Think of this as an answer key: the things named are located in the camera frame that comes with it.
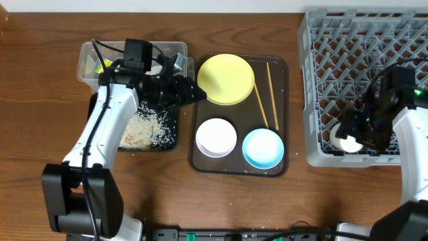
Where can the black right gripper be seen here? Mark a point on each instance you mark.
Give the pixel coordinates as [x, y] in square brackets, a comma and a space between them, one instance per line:
[354, 125]

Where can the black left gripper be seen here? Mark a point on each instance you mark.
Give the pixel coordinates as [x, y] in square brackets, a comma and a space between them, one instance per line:
[180, 94]

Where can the white paper cup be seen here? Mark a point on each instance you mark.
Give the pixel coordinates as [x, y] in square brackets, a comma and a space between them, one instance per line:
[348, 145]

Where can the white tissue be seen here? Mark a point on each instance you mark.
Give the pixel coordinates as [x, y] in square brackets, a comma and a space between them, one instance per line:
[155, 70]

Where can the white pink bowl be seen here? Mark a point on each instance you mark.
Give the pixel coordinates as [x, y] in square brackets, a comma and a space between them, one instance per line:
[216, 137]

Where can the light blue bowl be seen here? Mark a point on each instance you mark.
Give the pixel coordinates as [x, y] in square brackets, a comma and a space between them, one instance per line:
[263, 149]

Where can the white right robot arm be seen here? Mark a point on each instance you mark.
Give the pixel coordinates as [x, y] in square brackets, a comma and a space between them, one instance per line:
[403, 112]

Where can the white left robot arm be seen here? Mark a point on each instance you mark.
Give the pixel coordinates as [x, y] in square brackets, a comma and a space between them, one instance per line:
[81, 195]

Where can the black food waste tray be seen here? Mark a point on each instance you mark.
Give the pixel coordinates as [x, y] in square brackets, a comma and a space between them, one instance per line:
[167, 134]

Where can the grey dishwasher rack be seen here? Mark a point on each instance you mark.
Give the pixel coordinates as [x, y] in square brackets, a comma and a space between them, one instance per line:
[340, 52]

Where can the yellow plate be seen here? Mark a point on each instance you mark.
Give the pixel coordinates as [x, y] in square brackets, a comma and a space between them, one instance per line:
[227, 79]

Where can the pile of rice and peanuts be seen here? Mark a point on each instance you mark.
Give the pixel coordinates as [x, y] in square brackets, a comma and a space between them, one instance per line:
[147, 130]

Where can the wooden chopstick left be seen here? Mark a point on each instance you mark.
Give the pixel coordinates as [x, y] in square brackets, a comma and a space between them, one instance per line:
[261, 106]

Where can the wooden chopstick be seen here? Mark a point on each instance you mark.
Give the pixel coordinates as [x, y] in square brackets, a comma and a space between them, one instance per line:
[261, 106]
[272, 96]

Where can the dark brown serving tray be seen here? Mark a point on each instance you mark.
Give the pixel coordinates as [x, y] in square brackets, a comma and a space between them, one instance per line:
[246, 117]

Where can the wooden chopstick right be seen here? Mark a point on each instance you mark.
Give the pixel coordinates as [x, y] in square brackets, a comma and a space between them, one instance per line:
[272, 96]

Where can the black rail at table edge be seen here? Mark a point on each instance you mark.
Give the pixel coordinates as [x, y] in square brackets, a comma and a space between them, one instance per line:
[175, 234]

